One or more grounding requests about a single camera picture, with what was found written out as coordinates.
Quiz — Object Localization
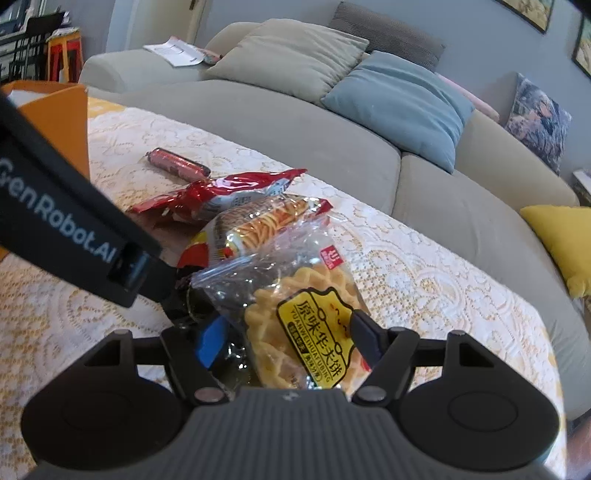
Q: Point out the orange box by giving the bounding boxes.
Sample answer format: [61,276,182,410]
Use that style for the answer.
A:
[0,79,90,182]

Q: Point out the red snack packet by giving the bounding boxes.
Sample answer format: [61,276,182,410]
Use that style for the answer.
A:
[126,168,309,227]

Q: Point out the clear waffle cookie packet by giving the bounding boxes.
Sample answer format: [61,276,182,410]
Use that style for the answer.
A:
[191,217,373,391]

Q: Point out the black shelf rack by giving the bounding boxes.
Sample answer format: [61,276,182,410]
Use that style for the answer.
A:
[0,11,66,86]

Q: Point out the grey cushion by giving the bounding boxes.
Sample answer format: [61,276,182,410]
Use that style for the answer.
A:
[329,1,447,73]

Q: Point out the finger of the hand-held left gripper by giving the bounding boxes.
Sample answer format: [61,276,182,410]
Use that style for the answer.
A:
[139,257,220,329]

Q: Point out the wooden door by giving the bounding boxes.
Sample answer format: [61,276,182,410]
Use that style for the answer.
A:
[187,0,209,45]

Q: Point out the red and yellow stool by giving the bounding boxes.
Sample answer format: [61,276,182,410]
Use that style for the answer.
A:
[46,28,84,84]

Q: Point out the white papers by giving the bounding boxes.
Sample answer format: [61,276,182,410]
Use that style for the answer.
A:
[143,37,206,68]

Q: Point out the beige cushion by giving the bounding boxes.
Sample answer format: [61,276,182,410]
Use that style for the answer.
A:
[203,18,370,105]

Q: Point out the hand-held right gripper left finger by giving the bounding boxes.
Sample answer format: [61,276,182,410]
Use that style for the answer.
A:
[83,318,232,408]

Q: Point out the orange noodle snack packet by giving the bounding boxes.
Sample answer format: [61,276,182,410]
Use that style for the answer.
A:
[178,195,334,269]

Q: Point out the white lace tablecloth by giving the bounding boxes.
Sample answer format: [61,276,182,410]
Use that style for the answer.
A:
[0,97,568,480]

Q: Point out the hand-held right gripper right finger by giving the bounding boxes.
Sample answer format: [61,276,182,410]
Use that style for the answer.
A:
[348,309,498,408]

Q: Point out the framed wall picture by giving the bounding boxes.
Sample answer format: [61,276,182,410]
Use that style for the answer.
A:
[571,16,591,79]
[495,0,555,34]

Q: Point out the beige sofa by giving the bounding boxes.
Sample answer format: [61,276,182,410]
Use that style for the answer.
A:
[78,18,591,422]

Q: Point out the pink cushion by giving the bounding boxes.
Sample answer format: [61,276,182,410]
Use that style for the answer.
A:
[436,71,501,123]

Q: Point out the blue patterned cushion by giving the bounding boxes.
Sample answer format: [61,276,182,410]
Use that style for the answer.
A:
[503,73,573,176]

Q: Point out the yellow cushion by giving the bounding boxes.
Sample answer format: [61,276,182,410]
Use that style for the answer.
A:
[519,204,591,300]

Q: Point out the red sausage stick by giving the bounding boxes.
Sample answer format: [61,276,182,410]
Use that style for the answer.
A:
[145,148,212,179]

